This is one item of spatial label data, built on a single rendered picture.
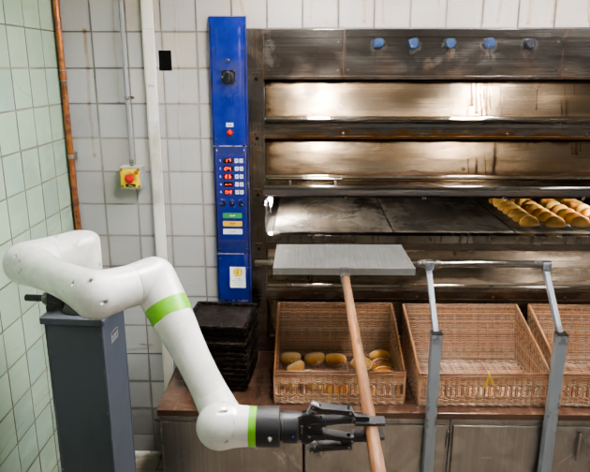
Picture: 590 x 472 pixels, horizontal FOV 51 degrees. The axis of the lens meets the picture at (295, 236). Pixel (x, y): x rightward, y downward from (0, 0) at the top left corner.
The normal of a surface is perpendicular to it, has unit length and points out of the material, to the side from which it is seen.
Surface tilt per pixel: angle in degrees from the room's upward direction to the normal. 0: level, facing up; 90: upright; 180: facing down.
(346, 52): 91
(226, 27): 90
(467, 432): 90
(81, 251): 87
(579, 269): 70
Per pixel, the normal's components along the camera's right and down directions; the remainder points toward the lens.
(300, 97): -0.01, -0.10
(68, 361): -0.08, 0.26
